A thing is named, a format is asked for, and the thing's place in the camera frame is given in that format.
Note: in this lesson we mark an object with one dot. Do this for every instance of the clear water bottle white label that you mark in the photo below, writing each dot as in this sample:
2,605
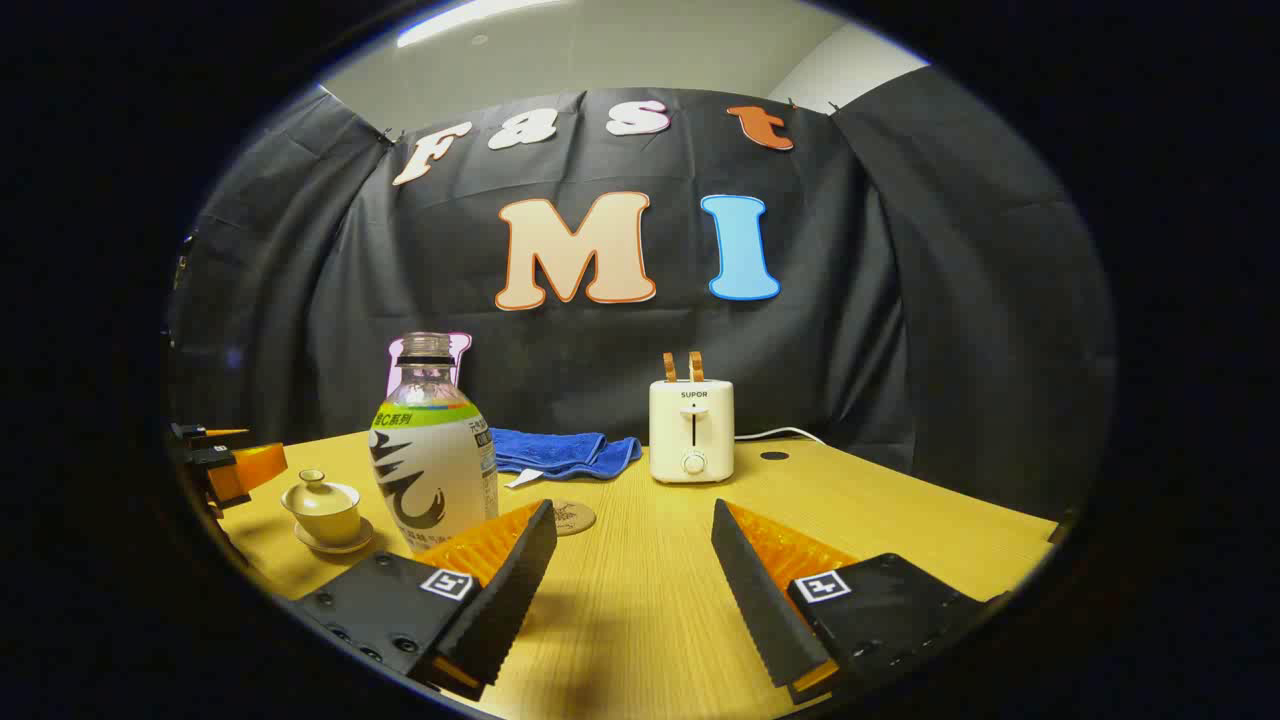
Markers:
432,470

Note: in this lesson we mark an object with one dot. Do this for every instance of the brown toast slice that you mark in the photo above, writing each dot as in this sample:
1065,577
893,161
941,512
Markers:
696,366
669,367

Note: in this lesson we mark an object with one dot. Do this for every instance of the round brown coaster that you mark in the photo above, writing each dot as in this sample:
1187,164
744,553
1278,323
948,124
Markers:
575,518

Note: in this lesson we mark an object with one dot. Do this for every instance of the black backdrop cloth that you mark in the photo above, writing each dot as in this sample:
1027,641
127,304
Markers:
900,300

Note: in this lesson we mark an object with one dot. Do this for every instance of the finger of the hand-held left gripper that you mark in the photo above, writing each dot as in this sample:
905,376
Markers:
190,432
255,470

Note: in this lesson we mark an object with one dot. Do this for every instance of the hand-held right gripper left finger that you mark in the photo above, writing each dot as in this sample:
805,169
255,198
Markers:
510,590

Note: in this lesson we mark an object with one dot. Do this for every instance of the yellow ceramic saucer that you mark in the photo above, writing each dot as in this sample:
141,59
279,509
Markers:
345,546

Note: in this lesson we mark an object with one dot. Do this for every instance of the blue towel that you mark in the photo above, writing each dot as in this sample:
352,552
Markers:
560,452

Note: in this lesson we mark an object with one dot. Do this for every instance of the cream toaster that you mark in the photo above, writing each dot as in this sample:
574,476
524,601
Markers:
690,425

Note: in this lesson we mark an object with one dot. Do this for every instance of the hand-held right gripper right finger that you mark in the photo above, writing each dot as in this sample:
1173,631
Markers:
760,600

